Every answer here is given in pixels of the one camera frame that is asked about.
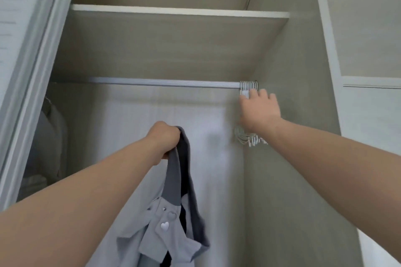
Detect person's left hand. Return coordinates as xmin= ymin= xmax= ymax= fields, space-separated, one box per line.
xmin=145 ymin=121 xmax=182 ymax=160

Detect person's right hand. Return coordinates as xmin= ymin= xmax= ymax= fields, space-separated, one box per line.
xmin=239 ymin=88 xmax=282 ymax=135

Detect grey garment with heart buttons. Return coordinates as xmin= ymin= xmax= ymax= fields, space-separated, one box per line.
xmin=94 ymin=126 xmax=211 ymax=267

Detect person's right forearm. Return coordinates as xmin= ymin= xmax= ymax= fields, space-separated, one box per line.
xmin=255 ymin=117 xmax=401 ymax=262

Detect person's left forearm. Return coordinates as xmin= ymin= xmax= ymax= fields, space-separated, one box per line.
xmin=0 ymin=137 xmax=157 ymax=267

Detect bunch of white clothes hangers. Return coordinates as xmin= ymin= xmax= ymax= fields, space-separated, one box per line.
xmin=234 ymin=80 xmax=269 ymax=148

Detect beige wardrobe shelf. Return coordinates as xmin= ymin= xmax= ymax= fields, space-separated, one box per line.
xmin=51 ymin=4 xmax=291 ymax=83

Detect hanging grey clothes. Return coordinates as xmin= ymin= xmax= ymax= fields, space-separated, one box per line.
xmin=23 ymin=97 xmax=68 ymax=183

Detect folded light clothes stack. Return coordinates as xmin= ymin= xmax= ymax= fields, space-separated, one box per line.
xmin=17 ymin=174 xmax=48 ymax=202

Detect white sliding wardrobe door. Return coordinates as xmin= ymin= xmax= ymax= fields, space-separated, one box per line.
xmin=0 ymin=0 xmax=82 ymax=212

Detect silver clothes rail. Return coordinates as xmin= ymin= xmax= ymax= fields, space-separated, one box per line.
xmin=89 ymin=77 xmax=242 ymax=90

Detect beige wardrobe with white frame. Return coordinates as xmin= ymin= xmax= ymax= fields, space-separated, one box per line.
xmin=17 ymin=0 xmax=401 ymax=267

